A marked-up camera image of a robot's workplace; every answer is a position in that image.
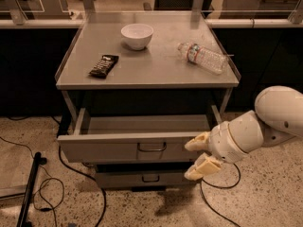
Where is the grey metal drawer cabinet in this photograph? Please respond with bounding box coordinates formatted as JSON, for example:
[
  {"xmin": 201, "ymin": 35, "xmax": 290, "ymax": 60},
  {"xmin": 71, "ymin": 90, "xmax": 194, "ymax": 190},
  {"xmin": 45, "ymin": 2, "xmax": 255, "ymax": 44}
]
[{"xmin": 54, "ymin": 10, "xmax": 242, "ymax": 191}]

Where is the black floor cable right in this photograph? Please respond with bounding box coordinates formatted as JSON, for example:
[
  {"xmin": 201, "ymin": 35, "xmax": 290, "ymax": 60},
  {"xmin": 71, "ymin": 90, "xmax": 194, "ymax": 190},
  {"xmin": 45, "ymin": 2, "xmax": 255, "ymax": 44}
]
[{"xmin": 199, "ymin": 163, "xmax": 242, "ymax": 227}]

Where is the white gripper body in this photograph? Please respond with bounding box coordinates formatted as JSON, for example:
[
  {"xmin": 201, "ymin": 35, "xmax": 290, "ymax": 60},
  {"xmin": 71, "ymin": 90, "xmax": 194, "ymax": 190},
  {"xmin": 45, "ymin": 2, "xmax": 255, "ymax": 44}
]
[{"xmin": 208, "ymin": 121, "xmax": 247, "ymax": 164}]

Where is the clear plastic water bottle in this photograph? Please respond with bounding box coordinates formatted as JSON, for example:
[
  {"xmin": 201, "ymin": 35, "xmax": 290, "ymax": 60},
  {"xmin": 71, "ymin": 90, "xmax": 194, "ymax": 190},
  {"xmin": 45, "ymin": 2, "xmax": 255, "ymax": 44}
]
[{"xmin": 177, "ymin": 43, "xmax": 228, "ymax": 75}]

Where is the dark snack bar packet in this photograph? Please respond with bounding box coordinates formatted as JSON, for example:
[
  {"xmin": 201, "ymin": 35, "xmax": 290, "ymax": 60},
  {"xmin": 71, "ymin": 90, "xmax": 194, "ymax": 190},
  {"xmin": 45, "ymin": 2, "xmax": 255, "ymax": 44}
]
[{"xmin": 89, "ymin": 55, "xmax": 119, "ymax": 79}]

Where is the white ceramic bowl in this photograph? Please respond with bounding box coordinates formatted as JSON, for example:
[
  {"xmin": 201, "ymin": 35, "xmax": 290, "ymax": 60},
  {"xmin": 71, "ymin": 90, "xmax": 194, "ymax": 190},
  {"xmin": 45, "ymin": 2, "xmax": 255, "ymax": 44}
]
[{"xmin": 121, "ymin": 24, "xmax": 153, "ymax": 50}]

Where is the black pole on floor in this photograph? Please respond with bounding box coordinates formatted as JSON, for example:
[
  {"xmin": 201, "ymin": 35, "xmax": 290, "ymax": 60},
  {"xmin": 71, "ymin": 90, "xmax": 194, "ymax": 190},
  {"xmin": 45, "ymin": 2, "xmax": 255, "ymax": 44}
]
[{"xmin": 16, "ymin": 152, "xmax": 42, "ymax": 227}]

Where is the grey lower drawer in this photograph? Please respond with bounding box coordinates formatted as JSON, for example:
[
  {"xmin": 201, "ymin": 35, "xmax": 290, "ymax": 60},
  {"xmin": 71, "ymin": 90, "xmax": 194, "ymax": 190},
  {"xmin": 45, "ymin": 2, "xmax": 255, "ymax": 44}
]
[{"xmin": 95, "ymin": 162, "xmax": 193, "ymax": 189}]

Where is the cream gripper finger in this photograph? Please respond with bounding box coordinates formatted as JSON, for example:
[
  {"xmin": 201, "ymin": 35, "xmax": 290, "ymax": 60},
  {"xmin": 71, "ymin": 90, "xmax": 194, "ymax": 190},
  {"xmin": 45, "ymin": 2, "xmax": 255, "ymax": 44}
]
[
  {"xmin": 184, "ymin": 153, "xmax": 223, "ymax": 181},
  {"xmin": 185, "ymin": 131, "xmax": 210, "ymax": 151}
]

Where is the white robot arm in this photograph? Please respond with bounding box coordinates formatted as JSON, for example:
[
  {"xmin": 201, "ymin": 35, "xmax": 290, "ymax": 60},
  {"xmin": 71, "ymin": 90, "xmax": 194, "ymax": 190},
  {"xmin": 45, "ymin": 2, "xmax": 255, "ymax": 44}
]
[{"xmin": 185, "ymin": 86, "xmax": 303, "ymax": 181}]

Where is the white barrier rail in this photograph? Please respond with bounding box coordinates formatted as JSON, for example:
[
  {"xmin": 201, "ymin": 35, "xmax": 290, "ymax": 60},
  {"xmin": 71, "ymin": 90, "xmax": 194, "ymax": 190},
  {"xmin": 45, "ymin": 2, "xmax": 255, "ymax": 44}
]
[{"xmin": 0, "ymin": 19, "xmax": 303, "ymax": 29}]

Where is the grey drawer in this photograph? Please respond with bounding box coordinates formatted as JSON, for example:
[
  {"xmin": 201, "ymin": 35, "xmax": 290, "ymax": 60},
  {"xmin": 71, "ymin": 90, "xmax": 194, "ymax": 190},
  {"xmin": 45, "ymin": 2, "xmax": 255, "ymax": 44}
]
[
  {"xmin": 95, "ymin": 162, "xmax": 193, "ymax": 189},
  {"xmin": 58, "ymin": 105, "xmax": 222, "ymax": 165}
]

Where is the grey top drawer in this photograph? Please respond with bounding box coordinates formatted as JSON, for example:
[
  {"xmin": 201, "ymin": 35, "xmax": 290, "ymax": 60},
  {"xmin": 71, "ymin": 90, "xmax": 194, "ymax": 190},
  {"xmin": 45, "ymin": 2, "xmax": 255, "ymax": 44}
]
[{"xmin": 58, "ymin": 105, "xmax": 222, "ymax": 165}]

